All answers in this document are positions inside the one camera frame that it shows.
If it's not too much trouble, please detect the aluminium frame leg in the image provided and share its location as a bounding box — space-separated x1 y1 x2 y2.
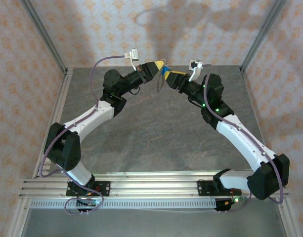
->
276 198 303 237

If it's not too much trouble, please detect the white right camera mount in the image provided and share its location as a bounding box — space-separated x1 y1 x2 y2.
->
188 60 204 82

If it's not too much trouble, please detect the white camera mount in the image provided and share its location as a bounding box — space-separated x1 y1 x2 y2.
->
123 49 139 72
188 60 204 82

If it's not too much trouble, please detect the white slotted cable duct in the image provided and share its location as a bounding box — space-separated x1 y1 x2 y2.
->
30 199 217 209

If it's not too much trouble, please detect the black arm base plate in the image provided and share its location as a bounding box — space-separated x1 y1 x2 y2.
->
66 181 111 198
197 179 242 198

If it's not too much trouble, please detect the wide aluminium mounting rail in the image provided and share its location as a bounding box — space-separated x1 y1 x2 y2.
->
19 178 290 199

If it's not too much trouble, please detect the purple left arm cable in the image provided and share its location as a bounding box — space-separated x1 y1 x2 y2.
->
39 55 125 216

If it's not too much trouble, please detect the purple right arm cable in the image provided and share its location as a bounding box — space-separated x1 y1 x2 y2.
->
202 73 284 214

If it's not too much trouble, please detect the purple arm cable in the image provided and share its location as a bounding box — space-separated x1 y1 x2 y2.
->
202 73 284 214
39 55 125 216

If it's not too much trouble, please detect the aluminium side rail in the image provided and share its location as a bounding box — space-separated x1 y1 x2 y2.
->
241 70 275 177
32 68 74 178

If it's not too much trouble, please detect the narrow aluminium crossbar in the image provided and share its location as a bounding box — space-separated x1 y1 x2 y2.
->
32 169 251 179

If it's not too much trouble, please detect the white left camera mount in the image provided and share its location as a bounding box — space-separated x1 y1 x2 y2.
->
123 49 139 72

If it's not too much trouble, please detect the black controller box with LED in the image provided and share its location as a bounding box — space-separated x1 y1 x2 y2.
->
214 196 248 213
76 197 104 213

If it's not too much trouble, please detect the aluminium corner post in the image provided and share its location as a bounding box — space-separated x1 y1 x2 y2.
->
19 0 68 75
240 0 287 72

